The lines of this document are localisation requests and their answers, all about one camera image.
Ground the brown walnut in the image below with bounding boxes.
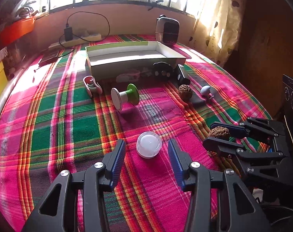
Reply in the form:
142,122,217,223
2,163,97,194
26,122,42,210
178,84,193,101
208,126,230,140

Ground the white mushroom knob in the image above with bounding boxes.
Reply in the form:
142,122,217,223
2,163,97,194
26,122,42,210
200,85,214,101

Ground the plaid bed cover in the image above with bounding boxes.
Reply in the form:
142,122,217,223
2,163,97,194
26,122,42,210
0,44,270,231

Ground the cream patterned curtain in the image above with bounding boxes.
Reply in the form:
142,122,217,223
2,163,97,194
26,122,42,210
188,0,246,67

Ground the pink tape dispenser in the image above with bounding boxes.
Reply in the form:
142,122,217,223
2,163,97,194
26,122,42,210
83,75,103,98

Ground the black rectangular device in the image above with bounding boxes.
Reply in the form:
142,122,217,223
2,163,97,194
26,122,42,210
175,64,190,86

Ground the shallow grey cardboard box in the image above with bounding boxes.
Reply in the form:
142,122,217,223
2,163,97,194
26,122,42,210
85,41,186,81

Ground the black phone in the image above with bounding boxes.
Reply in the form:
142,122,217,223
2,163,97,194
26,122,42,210
38,50,59,67

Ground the orange tray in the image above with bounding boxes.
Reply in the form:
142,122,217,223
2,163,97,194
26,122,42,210
0,16,35,46

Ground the black charger with cable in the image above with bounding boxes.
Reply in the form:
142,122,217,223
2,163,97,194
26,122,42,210
58,11,111,49

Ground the white round plastic container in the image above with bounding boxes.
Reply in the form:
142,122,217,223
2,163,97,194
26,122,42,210
136,131,162,159

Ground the small space heater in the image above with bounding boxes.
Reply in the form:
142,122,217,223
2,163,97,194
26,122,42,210
155,15,179,46

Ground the black round disc device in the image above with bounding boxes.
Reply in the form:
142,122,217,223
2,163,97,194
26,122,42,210
152,62,173,80

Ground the grey metal tube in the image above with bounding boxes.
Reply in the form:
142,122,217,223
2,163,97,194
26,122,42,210
0,62,29,115

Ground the green white spool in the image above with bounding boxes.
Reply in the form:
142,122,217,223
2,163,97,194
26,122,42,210
111,83,140,111

